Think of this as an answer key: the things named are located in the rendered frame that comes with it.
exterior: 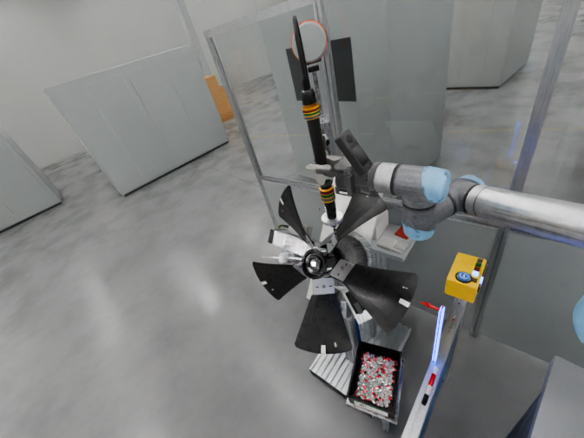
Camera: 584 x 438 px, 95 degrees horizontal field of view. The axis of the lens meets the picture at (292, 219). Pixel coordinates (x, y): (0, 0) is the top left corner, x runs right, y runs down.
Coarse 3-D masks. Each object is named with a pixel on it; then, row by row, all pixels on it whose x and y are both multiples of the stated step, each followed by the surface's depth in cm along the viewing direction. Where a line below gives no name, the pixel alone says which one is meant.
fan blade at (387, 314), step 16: (352, 272) 101; (368, 272) 99; (384, 272) 97; (400, 272) 95; (352, 288) 96; (368, 288) 95; (384, 288) 93; (368, 304) 92; (384, 304) 90; (400, 304) 89; (384, 320) 88; (400, 320) 87
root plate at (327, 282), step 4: (316, 280) 108; (320, 280) 108; (324, 280) 108; (328, 280) 109; (332, 280) 109; (316, 284) 108; (320, 284) 108; (324, 284) 108; (328, 284) 109; (332, 284) 109; (316, 288) 107; (320, 288) 108; (328, 288) 108; (332, 288) 109; (316, 292) 107; (320, 292) 108; (324, 292) 108; (328, 292) 108; (332, 292) 108
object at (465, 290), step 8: (456, 256) 109; (464, 256) 108; (472, 256) 107; (456, 264) 106; (464, 264) 105; (472, 264) 104; (456, 272) 103; (472, 272) 101; (480, 272) 101; (448, 280) 102; (456, 280) 100; (480, 280) 99; (448, 288) 104; (456, 288) 101; (464, 288) 99; (472, 288) 97; (456, 296) 104; (464, 296) 102; (472, 296) 99
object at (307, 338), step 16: (320, 304) 106; (336, 304) 108; (304, 320) 106; (320, 320) 106; (336, 320) 107; (304, 336) 106; (320, 336) 106; (336, 336) 106; (320, 352) 105; (336, 352) 105
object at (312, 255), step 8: (320, 248) 108; (336, 248) 110; (304, 256) 106; (312, 256) 104; (320, 256) 103; (328, 256) 103; (336, 256) 110; (304, 264) 107; (320, 264) 102; (328, 264) 102; (304, 272) 106; (312, 272) 104; (320, 272) 103; (328, 272) 103
